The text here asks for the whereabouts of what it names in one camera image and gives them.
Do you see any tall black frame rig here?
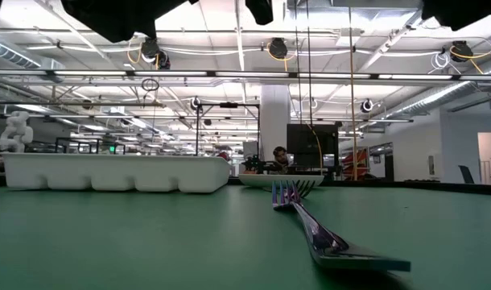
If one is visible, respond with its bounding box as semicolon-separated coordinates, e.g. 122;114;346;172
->
194;101;262;157

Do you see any iridescent rainbow fork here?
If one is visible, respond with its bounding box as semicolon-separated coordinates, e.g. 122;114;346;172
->
270;180;412;273
296;180;317;198

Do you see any thin yellow cable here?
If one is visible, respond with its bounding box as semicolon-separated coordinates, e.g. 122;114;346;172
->
307;122;325;175

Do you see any black monitor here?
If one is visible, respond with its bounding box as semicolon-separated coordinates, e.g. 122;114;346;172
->
286;123;340;167

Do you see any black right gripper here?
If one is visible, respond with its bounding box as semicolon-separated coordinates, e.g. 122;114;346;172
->
421;0;491;32

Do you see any person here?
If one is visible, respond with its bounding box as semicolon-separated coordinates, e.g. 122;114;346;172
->
271;146;291;175

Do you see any distant office chair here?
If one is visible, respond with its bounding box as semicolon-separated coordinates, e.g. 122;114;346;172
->
458;164;476;184

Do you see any green table mat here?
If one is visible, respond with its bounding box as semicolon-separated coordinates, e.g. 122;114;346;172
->
0;183;491;290

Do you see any white plastic cutlery tray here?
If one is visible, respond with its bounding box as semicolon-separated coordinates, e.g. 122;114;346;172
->
0;151;233;194

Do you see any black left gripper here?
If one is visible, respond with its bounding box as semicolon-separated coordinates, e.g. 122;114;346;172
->
61;0;200;44

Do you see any red rack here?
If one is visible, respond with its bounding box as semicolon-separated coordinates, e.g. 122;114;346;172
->
341;147;370;182

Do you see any black hanging cable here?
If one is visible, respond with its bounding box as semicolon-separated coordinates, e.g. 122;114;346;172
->
293;0;303;126
305;0;315;126

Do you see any low black frame rig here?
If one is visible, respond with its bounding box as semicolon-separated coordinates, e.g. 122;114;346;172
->
54;136;126;156

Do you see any white round plate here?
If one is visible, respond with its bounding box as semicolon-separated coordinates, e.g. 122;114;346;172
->
237;173;325;189

